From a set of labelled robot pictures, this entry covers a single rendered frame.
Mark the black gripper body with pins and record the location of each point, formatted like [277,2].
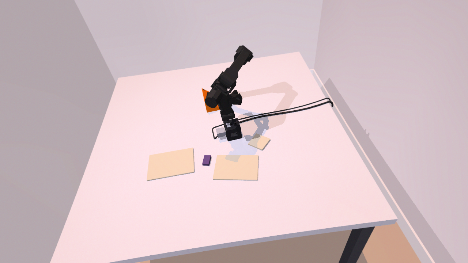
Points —
[227,113]

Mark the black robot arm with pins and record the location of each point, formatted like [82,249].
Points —
[227,80]

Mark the purple rectangular block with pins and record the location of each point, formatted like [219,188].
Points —
[206,160]

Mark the black usb cable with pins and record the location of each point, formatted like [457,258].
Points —
[221,131]

